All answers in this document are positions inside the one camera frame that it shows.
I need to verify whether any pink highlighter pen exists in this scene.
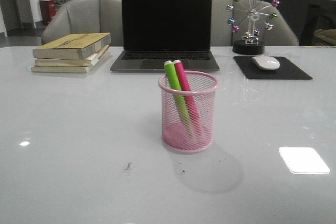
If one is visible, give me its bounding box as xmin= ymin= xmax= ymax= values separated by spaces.
xmin=173 ymin=60 xmax=203 ymax=137

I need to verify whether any green highlighter pen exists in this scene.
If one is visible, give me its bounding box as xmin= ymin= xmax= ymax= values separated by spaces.
xmin=164 ymin=60 xmax=194 ymax=137

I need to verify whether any pink mesh pen holder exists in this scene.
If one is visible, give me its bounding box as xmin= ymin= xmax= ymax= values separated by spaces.
xmin=158 ymin=71 xmax=219 ymax=153

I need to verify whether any grey open laptop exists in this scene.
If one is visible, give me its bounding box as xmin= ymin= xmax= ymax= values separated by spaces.
xmin=110 ymin=0 xmax=219 ymax=72

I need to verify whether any middle cream book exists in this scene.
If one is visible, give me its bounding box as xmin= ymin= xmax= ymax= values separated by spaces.
xmin=35 ymin=46 xmax=109 ymax=67

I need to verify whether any right grey armchair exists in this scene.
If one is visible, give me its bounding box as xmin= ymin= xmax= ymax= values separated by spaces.
xmin=211 ymin=0 xmax=299 ymax=46

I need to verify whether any grey armchair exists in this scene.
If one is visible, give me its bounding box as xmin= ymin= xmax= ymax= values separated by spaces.
xmin=211 ymin=0 xmax=299 ymax=46
xmin=41 ymin=0 xmax=123 ymax=46

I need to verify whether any top yellow book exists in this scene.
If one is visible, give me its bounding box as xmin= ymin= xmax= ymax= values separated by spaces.
xmin=33 ymin=33 xmax=111 ymax=60

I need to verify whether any yellow book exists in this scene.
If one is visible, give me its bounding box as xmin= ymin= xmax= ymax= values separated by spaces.
xmin=30 ymin=64 xmax=95 ymax=73
xmin=33 ymin=33 xmax=111 ymax=60

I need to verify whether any white computer mouse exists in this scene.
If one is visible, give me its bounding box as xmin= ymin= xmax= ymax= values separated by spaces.
xmin=252 ymin=56 xmax=280 ymax=70

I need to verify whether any left grey armchair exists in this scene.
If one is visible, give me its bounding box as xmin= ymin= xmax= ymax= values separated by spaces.
xmin=41 ymin=0 xmax=123 ymax=46

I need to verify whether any ferris wheel desk toy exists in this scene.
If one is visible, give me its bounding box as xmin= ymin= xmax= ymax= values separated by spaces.
xmin=226 ymin=0 xmax=280 ymax=55

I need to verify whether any black mouse pad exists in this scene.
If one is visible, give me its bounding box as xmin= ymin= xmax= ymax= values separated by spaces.
xmin=234 ymin=56 xmax=312 ymax=80

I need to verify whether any bottom yellow book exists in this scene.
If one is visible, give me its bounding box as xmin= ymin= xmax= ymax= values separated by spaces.
xmin=30 ymin=64 xmax=95 ymax=73

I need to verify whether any red bin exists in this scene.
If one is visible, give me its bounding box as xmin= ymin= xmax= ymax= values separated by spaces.
xmin=39 ymin=0 xmax=56 ymax=25

